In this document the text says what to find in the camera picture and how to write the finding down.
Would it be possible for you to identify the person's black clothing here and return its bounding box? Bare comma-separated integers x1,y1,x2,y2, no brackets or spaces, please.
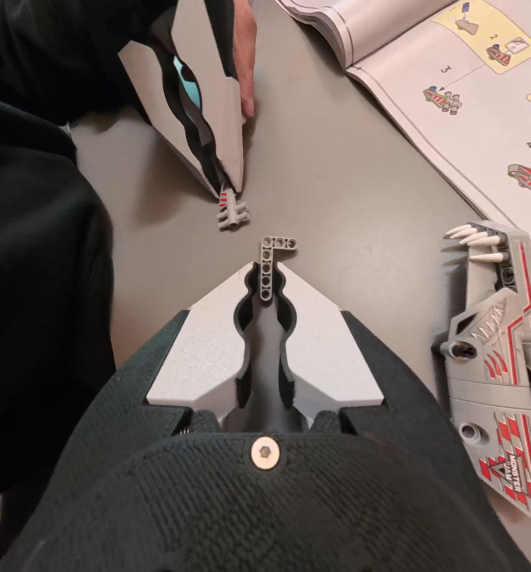
0,91,116,537

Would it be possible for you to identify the grey L-shaped brick beam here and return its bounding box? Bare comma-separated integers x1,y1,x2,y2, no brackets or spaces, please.
260,236,298,305

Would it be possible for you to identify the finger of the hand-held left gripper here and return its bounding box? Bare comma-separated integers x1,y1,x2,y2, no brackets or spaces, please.
171,0,245,194
117,40,223,200

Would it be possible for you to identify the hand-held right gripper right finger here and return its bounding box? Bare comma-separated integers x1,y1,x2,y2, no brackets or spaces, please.
274,261,386,423

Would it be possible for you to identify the person's left hand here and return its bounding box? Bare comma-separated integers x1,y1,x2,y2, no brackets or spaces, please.
230,0,257,119

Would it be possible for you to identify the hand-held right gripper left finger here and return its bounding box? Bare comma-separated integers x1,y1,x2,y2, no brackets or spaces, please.
146,261,259,423

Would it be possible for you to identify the open instruction booklet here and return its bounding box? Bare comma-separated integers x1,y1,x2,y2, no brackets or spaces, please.
274,0,531,251

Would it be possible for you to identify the small grey red-striped brick piece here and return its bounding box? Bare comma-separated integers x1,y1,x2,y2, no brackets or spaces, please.
216,181,250,232

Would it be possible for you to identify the person's left forearm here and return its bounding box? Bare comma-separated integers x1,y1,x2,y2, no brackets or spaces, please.
0,0,179,135

